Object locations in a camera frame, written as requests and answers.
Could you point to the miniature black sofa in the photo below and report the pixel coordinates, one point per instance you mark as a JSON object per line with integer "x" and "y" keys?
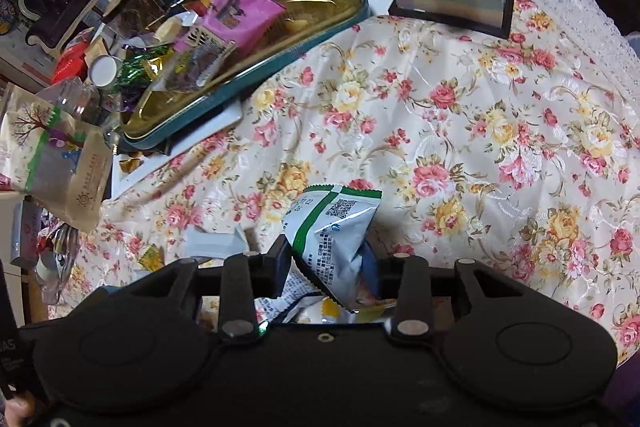
{"x": 55, "y": 2}

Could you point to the red snack packet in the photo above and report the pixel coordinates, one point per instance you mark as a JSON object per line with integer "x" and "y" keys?
{"x": 69, "y": 63}

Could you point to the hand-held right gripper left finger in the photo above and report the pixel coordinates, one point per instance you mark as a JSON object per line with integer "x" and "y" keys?
{"x": 276, "y": 269}

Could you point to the grey white wrapped bar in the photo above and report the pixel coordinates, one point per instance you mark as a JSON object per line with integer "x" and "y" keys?
{"x": 215, "y": 243}

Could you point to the grey cardboard box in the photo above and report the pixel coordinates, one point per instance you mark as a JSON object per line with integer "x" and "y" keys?
{"x": 22, "y": 232}

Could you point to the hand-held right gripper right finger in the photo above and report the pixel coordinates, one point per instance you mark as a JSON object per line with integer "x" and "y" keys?
{"x": 371, "y": 272}

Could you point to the gold tin tray with snacks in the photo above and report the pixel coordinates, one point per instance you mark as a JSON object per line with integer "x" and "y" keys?
{"x": 260, "y": 72}

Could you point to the clear packet of dark snack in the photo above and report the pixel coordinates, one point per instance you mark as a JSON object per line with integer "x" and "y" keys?
{"x": 200, "y": 66}

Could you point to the white flat board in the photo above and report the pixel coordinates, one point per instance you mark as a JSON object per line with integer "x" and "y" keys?
{"x": 165, "y": 159}

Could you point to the white green-edged snack packet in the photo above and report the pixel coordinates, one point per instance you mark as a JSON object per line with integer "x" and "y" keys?
{"x": 330, "y": 237}

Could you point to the white-capped small jar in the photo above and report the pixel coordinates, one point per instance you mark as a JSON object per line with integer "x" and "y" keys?
{"x": 105, "y": 71}

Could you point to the clear plastic bottle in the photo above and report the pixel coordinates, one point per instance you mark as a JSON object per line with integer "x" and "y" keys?
{"x": 70, "y": 99}

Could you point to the green foil candy cluster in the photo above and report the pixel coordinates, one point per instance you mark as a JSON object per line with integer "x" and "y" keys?
{"x": 136, "y": 73}

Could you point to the floral tablecloth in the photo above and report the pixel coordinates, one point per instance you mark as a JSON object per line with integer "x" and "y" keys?
{"x": 450, "y": 132}

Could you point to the gold wrapped candy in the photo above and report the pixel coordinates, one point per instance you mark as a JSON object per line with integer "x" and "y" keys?
{"x": 151, "y": 258}

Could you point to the gold candy on board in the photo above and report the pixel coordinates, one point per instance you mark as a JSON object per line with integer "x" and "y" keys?
{"x": 130, "y": 164}

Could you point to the brown paper bag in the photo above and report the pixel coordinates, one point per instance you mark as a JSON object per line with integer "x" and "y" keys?
{"x": 75, "y": 177}

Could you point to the pink snack packet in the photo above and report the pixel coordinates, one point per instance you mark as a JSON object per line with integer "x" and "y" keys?
{"x": 245, "y": 12}

